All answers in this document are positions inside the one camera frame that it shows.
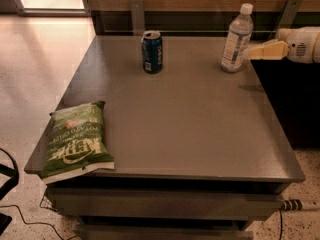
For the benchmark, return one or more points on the left metal wall bracket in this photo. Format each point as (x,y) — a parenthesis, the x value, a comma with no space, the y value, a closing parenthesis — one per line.
(137,17)

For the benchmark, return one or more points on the blue soda can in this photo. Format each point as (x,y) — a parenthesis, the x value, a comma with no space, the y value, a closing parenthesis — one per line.
(152,51)

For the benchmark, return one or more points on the grey drawer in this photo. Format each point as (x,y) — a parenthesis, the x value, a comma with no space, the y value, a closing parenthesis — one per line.
(163,204)
(108,232)

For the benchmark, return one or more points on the grey drawer cabinet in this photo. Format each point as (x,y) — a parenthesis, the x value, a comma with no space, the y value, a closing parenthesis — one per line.
(190,127)

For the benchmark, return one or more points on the metal wall bracket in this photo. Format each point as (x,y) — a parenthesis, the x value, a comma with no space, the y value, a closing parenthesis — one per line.
(287,16)
(137,17)

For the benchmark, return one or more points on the green jalapeno chip bag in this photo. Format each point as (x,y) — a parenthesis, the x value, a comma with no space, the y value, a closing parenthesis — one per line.
(76,143)

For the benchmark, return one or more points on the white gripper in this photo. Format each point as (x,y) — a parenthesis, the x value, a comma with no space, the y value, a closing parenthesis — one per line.
(299,46)

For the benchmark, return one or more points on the upper grey drawer front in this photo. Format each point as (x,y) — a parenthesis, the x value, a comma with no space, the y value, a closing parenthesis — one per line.
(163,204)

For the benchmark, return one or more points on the black chair base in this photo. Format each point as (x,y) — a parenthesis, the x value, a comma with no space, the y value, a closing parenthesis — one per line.
(12,174)

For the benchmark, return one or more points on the right metal wall bracket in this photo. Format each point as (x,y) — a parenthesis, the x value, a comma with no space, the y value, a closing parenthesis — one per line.
(287,16)

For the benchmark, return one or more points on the clear plastic water bottle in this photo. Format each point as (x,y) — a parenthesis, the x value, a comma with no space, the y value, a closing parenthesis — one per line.
(238,37)

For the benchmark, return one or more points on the lower grey drawer front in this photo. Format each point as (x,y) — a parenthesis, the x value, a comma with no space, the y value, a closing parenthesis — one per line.
(108,232)

